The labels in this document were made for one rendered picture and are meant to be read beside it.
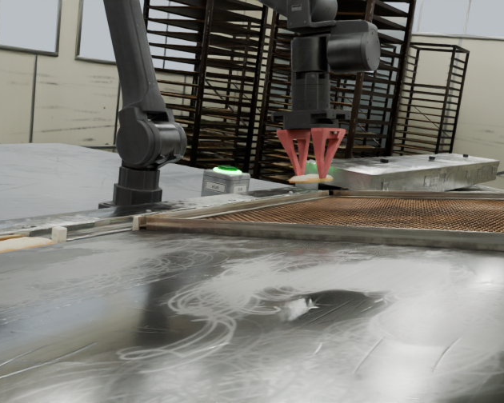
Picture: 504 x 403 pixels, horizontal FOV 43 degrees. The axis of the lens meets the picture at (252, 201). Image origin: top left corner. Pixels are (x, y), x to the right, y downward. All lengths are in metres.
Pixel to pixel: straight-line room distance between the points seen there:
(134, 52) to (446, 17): 7.25
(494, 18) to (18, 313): 7.86
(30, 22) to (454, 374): 6.13
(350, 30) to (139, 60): 0.39
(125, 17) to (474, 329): 0.93
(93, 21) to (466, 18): 4.26
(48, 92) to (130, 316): 6.15
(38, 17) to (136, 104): 5.28
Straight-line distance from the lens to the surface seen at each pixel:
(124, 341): 0.31
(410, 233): 0.58
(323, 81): 0.94
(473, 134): 8.03
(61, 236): 0.80
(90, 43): 6.78
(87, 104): 6.81
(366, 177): 1.36
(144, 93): 1.11
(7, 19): 6.17
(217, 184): 1.25
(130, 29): 1.15
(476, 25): 8.14
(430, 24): 8.29
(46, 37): 6.42
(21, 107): 6.30
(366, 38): 0.91
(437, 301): 0.37
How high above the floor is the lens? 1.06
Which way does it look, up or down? 10 degrees down
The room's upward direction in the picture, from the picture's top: 7 degrees clockwise
